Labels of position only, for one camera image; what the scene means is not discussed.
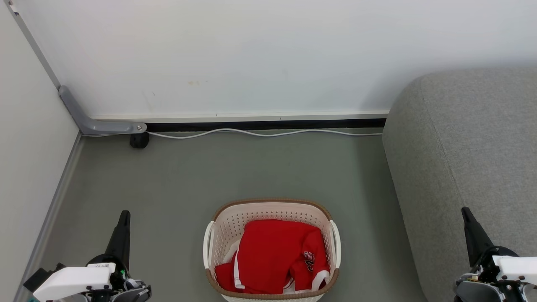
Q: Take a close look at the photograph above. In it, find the white floor cable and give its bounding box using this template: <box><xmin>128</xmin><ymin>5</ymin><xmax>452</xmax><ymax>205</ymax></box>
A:
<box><xmin>86</xmin><ymin>128</ymin><xmax>383</xmax><ymax>139</ymax></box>

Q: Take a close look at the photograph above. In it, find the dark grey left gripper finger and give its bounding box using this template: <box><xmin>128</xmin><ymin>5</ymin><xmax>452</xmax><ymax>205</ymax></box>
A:
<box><xmin>104</xmin><ymin>210</ymin><xmax>131</xmax><ymax>269</ymax></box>

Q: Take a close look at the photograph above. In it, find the grey fabric sofa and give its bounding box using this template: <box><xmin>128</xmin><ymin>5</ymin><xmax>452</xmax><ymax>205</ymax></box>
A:
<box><xmin>382</xmin><ymin>69</ymin><xmax>537</xmax><ymax>302</ymax></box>

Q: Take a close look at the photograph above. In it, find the grey floor skirting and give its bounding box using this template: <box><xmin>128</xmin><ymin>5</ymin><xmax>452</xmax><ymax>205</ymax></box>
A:
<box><xmin>13</xmin><ymin>131</ymin><xmax>83</xmax><ymax>302</ymax></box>

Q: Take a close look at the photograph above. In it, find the black baseboard strip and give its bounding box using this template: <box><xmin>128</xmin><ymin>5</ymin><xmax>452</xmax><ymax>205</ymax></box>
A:
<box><xmin>146</xmin><ymin>119</ymin><xmax>386</xmax><ymax>133</ymax></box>

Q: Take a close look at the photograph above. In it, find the red jersey with white trim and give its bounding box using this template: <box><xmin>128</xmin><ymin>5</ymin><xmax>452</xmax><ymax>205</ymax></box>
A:
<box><xmin>233</xmin><ymin>219</ymin><xmax>331</xmax><ymax>295</ymax></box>

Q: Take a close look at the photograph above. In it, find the black caster wheel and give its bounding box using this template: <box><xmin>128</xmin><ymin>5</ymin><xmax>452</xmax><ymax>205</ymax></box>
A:
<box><xmin>130</xmin><ymin>132</ymin><xmax>150</xmax><ymax>149</ymax></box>

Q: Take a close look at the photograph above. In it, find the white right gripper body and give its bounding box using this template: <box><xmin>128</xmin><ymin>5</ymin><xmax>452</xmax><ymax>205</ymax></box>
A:
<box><xmin>469</xmin><ymin>246</ymin><xmax>537</xmax><ymax>286</ymax></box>

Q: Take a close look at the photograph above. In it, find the white perforated laundry basket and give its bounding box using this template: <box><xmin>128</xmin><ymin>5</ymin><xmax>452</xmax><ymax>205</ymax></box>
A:
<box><xmin>203</xmin><ymin>198</ymin><xmax>341</xmax><ymax>302</ymax></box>

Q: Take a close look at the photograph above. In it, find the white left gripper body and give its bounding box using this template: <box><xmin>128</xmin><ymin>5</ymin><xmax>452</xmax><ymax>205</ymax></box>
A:
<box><xmin>33</xmin><ymin>253</ymin><xmax>129</xmax><ymax>302</ymax></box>

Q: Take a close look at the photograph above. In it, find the white wall trim strip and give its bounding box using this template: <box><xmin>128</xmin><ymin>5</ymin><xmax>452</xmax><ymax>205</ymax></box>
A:
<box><xmin>90</xmin><ymin>110</ymin><xmax>390</xmax><ymax>123</ymax></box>

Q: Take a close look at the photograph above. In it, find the grey metal partition foot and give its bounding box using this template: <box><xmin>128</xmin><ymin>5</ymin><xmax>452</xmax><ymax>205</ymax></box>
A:
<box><xmin>4</xmin><ymin>0</ymin><xmax>148</xmax><ymax>136</ymax></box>

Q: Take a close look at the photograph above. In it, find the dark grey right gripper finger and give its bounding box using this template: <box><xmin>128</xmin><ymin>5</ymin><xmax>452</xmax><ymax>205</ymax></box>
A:
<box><xmin>461</xmin><ymin>207</ymin><xmax>495</xmax><ymax>267</ymax></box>

